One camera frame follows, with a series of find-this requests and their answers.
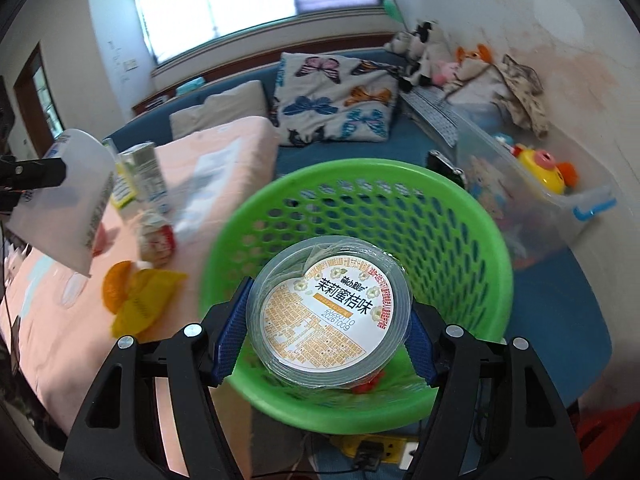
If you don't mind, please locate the orange peel piece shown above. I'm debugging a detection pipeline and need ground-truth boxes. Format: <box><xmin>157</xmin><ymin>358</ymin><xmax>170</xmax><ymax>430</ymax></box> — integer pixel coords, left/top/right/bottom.
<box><xmin>102</xmin><ymin>261</ymin><xmax>136</xmax><ymax>313</ymax></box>

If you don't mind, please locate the beige pillow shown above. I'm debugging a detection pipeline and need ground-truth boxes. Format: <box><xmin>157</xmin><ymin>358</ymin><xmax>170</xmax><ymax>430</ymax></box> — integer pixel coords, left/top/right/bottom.
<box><xmin>169</xmin><ymin>80</ymin><xmax>268</xmax><ymax>141</ymax></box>

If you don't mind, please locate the beige floral cloth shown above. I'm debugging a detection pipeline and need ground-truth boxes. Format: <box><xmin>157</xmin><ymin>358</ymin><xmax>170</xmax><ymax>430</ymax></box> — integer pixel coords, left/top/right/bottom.
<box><xmin>492</xmin><ymin>54</ymin><xmax>551</xmax><ymax>138</ymax></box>

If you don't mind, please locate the black white cow plush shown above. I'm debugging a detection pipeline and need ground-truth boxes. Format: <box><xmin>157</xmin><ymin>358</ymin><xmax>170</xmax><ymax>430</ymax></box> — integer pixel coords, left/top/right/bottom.
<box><xmin>400</xmin><ymin>20</ymin><xmax>451</xmax><ymax>93</ymax></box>

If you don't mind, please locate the red plastic stool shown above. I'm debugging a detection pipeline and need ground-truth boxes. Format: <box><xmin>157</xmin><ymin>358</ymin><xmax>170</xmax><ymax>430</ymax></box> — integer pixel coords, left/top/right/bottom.
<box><xmin>575</xmin><ymin>400</ymin><xmax>633</xmax><ymax>466</ymax></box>

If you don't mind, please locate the green plastic basket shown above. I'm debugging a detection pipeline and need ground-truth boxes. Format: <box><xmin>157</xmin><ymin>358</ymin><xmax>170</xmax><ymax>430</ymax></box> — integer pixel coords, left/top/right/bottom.
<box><xmin>199</xmin><ymin>159</ymin><xmax>515</xmax><ymax>433</ymax></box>

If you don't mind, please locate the blue bed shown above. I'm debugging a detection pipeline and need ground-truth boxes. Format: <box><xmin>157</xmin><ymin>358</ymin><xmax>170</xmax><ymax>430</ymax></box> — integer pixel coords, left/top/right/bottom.
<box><xmin>102</xmin><ymin>45</ymin><xmax>613</xmax><ymax>411</ymax></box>

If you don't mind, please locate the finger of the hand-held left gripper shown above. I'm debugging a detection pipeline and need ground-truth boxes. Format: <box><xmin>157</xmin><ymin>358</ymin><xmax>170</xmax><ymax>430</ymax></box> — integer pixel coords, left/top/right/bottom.
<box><xmin>0</xmin><ymin>157</ymin><xmax>68</xmax><ymax>189</ymax></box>
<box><xmin>0</xmin><ymin>189</ymin><xmax>25</xmax><ymax>215</ymax></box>

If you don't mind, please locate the yellow power strip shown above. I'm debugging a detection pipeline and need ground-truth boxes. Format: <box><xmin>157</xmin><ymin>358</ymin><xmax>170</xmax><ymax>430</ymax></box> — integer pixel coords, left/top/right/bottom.
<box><xmin>330</xmin><ymin>435</ymin><xmax>418</xmax><ymax>471</ymax></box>

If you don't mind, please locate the pink blanket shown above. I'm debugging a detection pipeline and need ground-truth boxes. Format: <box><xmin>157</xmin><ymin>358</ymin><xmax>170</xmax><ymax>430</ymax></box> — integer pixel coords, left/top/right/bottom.
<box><xmin>0</xmin><ymin>116</ymin><xmax>281</xmax><ymax>441</ymax></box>

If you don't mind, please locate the grey plush toy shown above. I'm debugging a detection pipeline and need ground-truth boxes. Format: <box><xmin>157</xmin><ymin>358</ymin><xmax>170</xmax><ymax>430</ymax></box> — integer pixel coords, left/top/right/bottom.
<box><xmin>384</xmin><ymin>30</ymin><xmax>416</xmax><ymax>56</ymax></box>

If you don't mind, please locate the wooden bed headboard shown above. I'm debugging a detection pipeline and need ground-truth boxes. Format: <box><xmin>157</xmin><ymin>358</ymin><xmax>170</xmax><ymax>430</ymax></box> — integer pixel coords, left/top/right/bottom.
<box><xmin>132</xmin><ymin>30</ymin><xmax>398</xmax><ymax>113</ymax></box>

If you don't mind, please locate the clear cup with red label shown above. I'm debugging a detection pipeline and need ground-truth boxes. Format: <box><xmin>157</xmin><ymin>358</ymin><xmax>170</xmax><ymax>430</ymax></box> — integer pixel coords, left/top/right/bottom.
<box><xmin>136</xmin><ymin>212</ymin><xmax>177</xmax><ymax>268</ymax></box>

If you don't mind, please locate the wooden door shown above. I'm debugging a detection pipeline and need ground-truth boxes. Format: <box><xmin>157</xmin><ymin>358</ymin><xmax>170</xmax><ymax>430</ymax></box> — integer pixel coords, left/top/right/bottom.
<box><xmin>12</xmin><ymin>42</ymin><xmax>66</xmax><ymax>156</ymax></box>

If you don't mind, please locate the black plug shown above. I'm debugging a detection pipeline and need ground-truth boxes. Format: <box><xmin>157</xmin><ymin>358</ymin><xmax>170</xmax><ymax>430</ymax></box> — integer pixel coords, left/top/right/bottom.
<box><xmin>355</xmin><ymin>440</ymin><xmax>383</xmax><ymax>471</ymax></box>

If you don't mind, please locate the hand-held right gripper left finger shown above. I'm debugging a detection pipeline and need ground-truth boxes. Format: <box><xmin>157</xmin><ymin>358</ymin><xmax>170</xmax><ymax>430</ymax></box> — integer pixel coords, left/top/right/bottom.
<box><xmin>59</xmin><ymin>276</ymin><xmax>261</xmax><ymax>480</ymax></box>

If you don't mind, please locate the small red packet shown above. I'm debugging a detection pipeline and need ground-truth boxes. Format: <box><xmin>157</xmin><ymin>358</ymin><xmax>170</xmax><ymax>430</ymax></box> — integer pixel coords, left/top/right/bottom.
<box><xmin>92</xmin><ymin>222</ymin><xmax>113</xmax><ymax>256</ymax></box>

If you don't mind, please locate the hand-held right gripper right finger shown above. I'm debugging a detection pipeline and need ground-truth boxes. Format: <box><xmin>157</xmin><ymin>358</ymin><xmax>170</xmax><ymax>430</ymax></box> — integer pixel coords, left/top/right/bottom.
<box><xmin>400</xmin><ymin>302</ymin><xmax>586</xmax><ymax>480</ymax></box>

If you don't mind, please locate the window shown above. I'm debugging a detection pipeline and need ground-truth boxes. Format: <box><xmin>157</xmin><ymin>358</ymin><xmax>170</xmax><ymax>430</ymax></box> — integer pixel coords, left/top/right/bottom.
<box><xmin>120</xmin><ymin>0</ymin><xmax>386</xmax><ymax>61</ymax></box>

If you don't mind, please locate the butterfly print pillow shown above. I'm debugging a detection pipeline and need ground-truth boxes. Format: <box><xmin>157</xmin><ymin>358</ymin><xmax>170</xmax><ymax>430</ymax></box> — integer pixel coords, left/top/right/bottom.
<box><xmin>270</xmin><ymin>51</ymin><xmax>401</xmax><ymax>148</ymax></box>

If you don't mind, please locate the clear storage bin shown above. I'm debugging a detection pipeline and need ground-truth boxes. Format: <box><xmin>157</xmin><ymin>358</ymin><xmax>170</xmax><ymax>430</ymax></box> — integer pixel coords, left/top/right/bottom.
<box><xmin>450</xmin><ymin>105</ymin><xmax>618</xmax><ymax>271</ymax></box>

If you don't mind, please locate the orange fox plush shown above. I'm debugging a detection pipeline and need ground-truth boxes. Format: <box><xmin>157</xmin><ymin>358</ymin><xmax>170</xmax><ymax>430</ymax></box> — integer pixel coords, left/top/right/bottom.
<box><xmin>455</xmin><ymin>44</ymin><xmax>493</xmax><ymax>81</ymax></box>

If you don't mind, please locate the teddy bear toy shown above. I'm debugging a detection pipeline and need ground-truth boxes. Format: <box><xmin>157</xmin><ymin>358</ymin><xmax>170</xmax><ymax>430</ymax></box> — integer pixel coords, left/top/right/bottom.
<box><xmin>467</xmin><ymin>155</ymin><xmax>506</xmax><ymax>216</ymax></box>

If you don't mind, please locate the black device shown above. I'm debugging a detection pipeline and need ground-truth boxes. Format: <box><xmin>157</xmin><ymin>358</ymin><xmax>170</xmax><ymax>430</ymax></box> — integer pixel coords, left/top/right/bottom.
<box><xmin>426</xmin><ymin>149</ymin><xmax>468</xmax><ymax>188</ymax></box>

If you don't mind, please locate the black white patterned cloth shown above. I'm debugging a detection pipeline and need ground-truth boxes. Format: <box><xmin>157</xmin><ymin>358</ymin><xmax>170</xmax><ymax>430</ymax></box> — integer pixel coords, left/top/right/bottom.
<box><xmin>400</xmin><ymin>87</ymin><xmax>461</xmax><ymax>148</ymax></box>

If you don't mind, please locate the clear cup with orange label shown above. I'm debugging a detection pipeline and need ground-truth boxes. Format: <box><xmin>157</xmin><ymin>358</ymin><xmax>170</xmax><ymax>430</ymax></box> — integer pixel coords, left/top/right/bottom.
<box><xmin>250</xmin><ymin>237</ymin><xmax>416</xmax><ymax>388</ymax></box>

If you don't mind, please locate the yellow wrapper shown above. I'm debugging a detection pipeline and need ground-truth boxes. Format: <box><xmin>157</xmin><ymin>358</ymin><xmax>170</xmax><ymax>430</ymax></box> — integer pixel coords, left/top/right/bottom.
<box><xmin>111</xmin><ymin>267</ymin><xmax>188</xmax><ymax>338</ymax></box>

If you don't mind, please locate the yellow duck toy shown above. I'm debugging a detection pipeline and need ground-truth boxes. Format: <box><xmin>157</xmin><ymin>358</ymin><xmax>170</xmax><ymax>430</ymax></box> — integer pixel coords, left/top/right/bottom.
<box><xmin>515</xmin><ymin>144</ymin><xmax>581</xmax><ymax>196</ymax></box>

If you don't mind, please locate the white milk carton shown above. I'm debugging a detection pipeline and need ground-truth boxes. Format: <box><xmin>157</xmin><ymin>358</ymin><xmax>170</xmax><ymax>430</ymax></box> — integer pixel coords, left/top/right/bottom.
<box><xmin>122</xmin><ymin>141</ymin><xmax>171</xmax><ymax>216</ymax></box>

